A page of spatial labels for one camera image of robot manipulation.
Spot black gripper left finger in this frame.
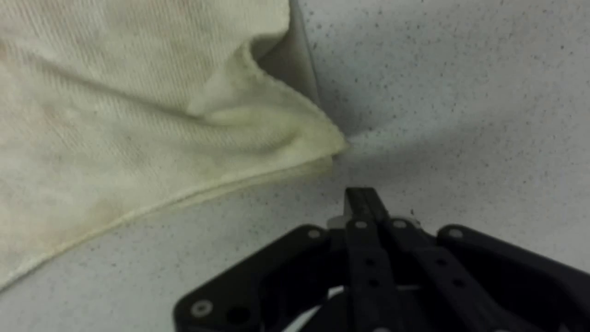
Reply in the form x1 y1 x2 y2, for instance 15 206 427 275
345 188 399 332

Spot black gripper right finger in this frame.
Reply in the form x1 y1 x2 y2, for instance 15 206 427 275
388 219 528 332

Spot stained beige towel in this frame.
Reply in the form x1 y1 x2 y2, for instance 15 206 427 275
0 0 345 288

